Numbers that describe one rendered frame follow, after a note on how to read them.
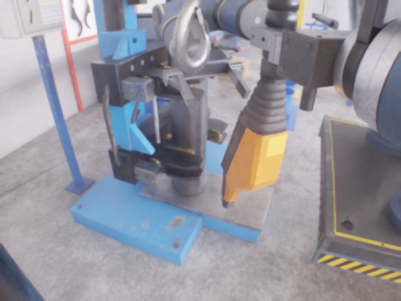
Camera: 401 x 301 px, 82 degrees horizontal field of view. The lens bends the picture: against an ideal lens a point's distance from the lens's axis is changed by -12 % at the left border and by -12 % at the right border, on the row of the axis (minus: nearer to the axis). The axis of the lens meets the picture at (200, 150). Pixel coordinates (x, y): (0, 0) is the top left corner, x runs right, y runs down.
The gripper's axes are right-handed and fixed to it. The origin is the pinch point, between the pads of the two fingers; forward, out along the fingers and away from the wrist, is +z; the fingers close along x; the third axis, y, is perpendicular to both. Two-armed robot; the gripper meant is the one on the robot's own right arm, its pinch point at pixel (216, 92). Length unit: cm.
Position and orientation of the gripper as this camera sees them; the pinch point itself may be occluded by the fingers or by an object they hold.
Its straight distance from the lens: 58.3
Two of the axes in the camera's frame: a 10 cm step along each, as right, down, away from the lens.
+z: 3.6, 7.8, -5.1
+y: -1.5, 5.9, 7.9
